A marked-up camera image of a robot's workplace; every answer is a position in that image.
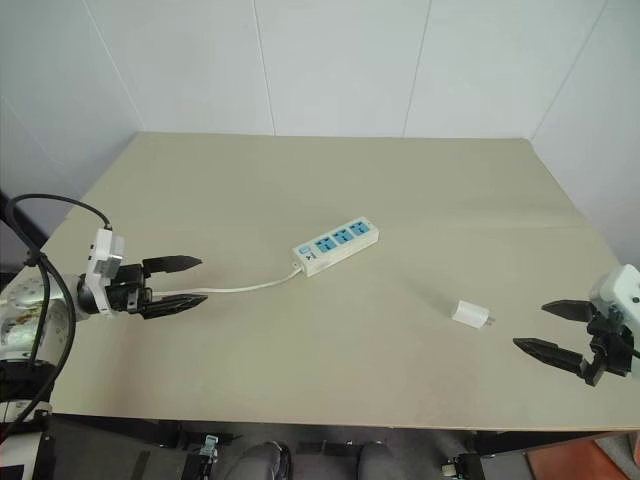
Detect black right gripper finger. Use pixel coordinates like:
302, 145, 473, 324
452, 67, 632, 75
512, 336, 587, 374
541, 298, 599, 327

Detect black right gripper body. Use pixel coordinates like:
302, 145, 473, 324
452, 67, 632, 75
581, 307, 636, 389

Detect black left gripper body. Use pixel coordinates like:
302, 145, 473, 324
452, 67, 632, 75
106, 263, 155, 321

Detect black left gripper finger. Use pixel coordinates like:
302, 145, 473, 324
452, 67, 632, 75
141, 254, 204, 277
140, 294, 209, 322

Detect white charger plug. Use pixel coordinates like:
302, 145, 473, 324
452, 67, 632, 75
450, 299, 498, 332

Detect white power strip blue sockets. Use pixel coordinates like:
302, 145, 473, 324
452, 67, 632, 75
290, 215, 382, 279

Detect black stand beside table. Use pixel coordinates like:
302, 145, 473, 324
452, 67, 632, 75
0, 187, 47, 275

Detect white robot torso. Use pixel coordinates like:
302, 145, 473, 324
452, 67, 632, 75
0, 398, 53, 480

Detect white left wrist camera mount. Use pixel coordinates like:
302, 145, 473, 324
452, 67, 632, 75
81, 227, 127, 320

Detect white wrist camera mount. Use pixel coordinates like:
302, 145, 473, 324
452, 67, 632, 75
81, 227, 127, 320
588, 263, 640, 377

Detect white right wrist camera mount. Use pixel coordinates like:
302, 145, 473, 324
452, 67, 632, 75
588, 263, 640, 377

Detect white power cord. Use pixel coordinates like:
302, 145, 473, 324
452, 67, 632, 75
149, 266, 305, 302

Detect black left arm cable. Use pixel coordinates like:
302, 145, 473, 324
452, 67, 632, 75
0, 193, 112, 446

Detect black table frame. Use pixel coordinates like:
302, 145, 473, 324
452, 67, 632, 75
47, 412, 640, 480

